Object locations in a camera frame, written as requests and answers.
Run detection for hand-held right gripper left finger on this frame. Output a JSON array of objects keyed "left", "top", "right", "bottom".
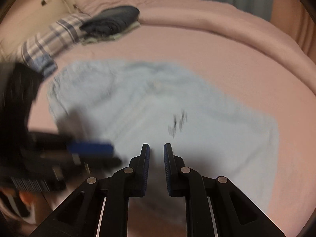
[{"left": 30, "top": 143, "right": 150, "bottom": 237}]

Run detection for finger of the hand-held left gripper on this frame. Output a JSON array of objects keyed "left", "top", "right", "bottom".
[
  {"left": 65, "top": 141, "right": 114, "bottom": 158},
  {"left": 71, "top": 154, "right": 123, "bottom": 170}
]

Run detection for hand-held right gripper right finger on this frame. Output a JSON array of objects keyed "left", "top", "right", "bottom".
[{"left": 163, "top": 143, "right": 287, "bottom": 237}]

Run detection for light blue strawberry pants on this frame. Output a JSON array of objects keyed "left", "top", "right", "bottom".
[{"left": 47, "top": 59, "right": 280, "bottom": 228}]

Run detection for person's left hand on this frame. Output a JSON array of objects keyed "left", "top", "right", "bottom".
[{"left": 18, "top": 191, "right": 53, "bottom": 224}]

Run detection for small blue cloth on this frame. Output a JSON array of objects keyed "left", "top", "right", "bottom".
[{"left": 31, "top": 54, "right": 58, "bottom": 78}]

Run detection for plaid pillow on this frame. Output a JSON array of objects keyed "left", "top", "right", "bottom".
[{"left": 21, "top": 13, "right": 92, "bottom": 66}]

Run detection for beige headboard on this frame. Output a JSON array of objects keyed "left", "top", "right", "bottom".
[{"left": 0, "top": 0, "right": 83, "bottom": 56}]

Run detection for folded pale green cloth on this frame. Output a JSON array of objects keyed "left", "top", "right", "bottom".
[{"left": 81, "top": 21, "right": 142, "bottom": 45}]

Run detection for pink bed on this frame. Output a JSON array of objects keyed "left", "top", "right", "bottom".
[{"left": 25, "top": 25, "right": 316, "bottom": 237}]

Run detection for folded dark jeans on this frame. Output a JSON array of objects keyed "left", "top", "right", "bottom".
[{"left": 80, "top": 6, "right": 140, "bottom": 37}]

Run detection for pink duvet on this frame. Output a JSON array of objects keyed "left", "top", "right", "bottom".
[{"left": 138, "top": 0, "right": 311, "bottom": 63}]

